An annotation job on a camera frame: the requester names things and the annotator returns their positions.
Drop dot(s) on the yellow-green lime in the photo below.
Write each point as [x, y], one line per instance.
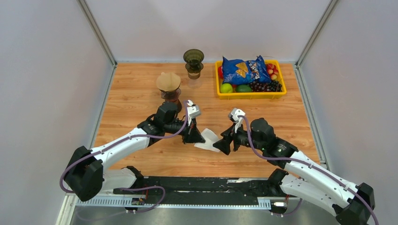
[226, 88]

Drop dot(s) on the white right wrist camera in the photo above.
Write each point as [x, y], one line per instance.
[236, 116]

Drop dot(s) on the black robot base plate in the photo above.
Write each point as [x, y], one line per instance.
[203, 191]

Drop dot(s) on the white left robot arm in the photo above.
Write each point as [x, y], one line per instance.
[88, 171]

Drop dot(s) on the clear glass with brown sleeve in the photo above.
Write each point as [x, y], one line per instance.
[194, 81]

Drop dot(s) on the aluminium frame rail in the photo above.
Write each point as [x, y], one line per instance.
[135, 203]

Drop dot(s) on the yellow plastic bin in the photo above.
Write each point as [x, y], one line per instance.
[251, 95]

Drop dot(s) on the dark purple grape bunch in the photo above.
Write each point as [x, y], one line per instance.
[273, 86]

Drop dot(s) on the blue chips bag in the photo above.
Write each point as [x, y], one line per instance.
[238, 71]

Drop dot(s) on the red-yellow small fruits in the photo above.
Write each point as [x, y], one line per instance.
[272, 71]

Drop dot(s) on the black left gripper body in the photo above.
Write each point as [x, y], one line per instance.
[173, 127]

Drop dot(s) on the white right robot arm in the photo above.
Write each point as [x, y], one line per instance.
[298, 175]

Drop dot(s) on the red-black coffee carafe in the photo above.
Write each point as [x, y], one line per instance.
[172, 96]

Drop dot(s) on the brown paper coffee filter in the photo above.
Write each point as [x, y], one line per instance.
[168, 82]

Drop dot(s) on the dark green lime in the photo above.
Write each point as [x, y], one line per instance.
[243, 89]

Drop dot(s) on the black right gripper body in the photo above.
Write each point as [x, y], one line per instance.
[241, 138]

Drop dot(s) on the red fruit in bin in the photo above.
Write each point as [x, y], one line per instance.
[220, 72]

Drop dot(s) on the white paper sheet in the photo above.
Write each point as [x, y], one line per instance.
[210, 138]

